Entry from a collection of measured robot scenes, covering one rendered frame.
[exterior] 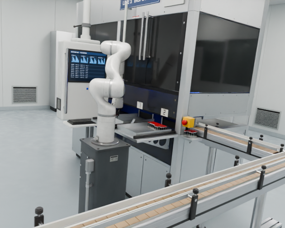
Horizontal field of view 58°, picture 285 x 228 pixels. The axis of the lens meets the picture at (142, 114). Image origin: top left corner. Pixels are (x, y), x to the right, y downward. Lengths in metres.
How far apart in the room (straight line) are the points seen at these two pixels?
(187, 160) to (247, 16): 1.34
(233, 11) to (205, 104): 0.80
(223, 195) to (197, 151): 1.20
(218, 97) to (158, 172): 0.83
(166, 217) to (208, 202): 0.21
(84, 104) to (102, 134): 0.98
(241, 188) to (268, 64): 5.72
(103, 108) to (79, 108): 0.99
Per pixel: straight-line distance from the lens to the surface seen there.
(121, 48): 1.91
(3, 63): 7.01
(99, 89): 1.66
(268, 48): 6.85
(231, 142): 1.88
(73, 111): 2.62
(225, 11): 2.30
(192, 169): 2.29
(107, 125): 1.69
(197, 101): 2.11
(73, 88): 2.58
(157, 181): 2.33
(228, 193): 1.13
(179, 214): 0.93
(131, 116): 2.52
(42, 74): 7.23
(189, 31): 2.00
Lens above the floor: 1.40
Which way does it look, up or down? 11 degrees down
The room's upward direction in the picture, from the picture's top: 5 degrees clockwise
